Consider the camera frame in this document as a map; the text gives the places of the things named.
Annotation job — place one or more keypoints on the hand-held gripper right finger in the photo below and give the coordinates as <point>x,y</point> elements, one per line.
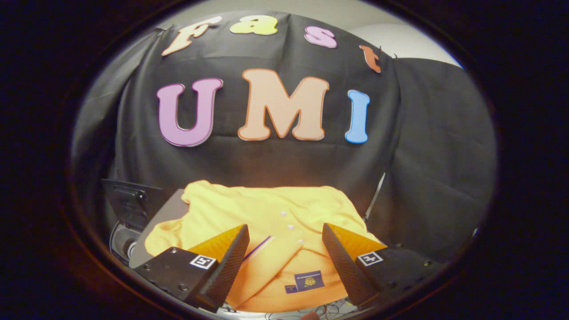
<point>344,266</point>

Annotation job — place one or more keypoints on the black backdrop cloth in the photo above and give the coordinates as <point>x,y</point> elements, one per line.
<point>275,164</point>

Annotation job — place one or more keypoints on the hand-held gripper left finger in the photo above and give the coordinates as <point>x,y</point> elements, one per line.
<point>229,266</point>

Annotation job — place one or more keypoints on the white cabinet with dark frame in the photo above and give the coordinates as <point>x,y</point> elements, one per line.
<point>166,213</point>

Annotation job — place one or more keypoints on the yellow polo shirt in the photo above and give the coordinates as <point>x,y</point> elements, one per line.
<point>266,209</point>

